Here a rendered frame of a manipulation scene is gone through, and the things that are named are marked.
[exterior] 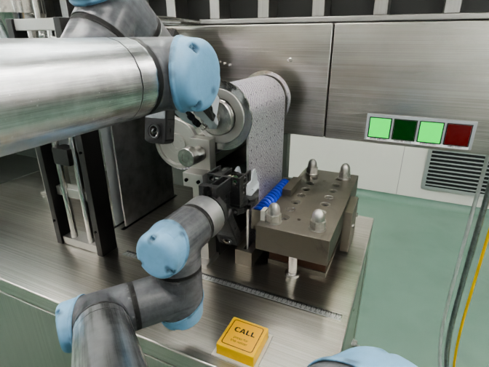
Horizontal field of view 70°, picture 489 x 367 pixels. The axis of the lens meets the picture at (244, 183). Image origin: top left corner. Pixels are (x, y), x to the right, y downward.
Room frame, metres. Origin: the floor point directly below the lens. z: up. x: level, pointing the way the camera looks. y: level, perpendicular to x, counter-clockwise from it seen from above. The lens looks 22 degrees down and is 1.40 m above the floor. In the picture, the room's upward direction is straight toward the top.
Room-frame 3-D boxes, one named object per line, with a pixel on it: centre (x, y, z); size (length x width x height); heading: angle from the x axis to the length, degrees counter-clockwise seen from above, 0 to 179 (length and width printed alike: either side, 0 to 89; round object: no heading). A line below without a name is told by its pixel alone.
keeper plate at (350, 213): (0.79, -0.27, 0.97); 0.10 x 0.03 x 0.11; 155
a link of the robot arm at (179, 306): (0.46, 0.12, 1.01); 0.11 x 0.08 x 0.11; 117
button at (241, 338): (0.46, 0.00, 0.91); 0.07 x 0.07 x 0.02; 65
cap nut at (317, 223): (0.65, -0.15, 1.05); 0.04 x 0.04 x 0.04
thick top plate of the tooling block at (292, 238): (0.81, -0.18, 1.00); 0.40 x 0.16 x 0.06; 155
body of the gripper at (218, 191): (0.62, 0.04, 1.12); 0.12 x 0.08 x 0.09; 155
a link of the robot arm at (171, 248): (0.47, 0.11, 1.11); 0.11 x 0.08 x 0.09; 155
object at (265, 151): (0.83, -0.06, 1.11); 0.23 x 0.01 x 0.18; 155
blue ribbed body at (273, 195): (0.82, -0.08, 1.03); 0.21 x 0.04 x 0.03; 155
